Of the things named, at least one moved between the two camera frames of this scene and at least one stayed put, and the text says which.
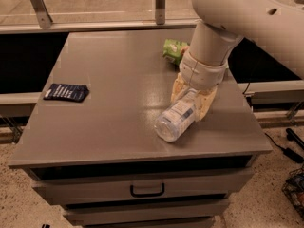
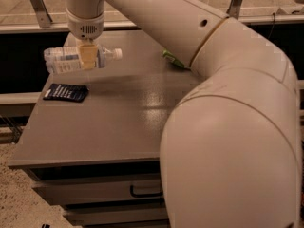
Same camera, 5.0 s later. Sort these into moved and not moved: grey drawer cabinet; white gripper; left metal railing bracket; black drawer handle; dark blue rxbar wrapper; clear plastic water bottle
Moved: white gripper; clear plastic water bottle
Not moved: dark blue rxbar wrapper; left metal railing bracket; grey drawer cabinet; black drawer handle
